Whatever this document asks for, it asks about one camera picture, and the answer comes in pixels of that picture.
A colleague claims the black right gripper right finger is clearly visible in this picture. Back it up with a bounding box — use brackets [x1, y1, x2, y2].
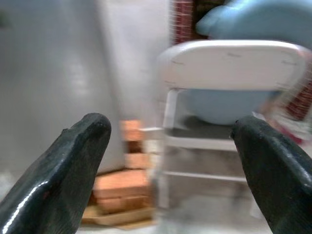
[230, 115, 312, 234]

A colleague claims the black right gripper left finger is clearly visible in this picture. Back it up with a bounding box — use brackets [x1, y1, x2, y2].
[0, 113, 112, 234]

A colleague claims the stack of orange bricks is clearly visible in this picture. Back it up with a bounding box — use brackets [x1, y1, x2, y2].
[91, 119, 156, 214]

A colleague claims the flat wooden board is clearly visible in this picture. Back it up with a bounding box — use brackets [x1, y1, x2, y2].
[81, 204, 156, 226]

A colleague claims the white folding chair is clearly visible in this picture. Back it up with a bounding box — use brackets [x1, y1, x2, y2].
[151, 39, 312, 215]

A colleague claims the light blue plastic basin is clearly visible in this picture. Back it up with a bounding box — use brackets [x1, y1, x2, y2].
[181, 89, 273, 125]

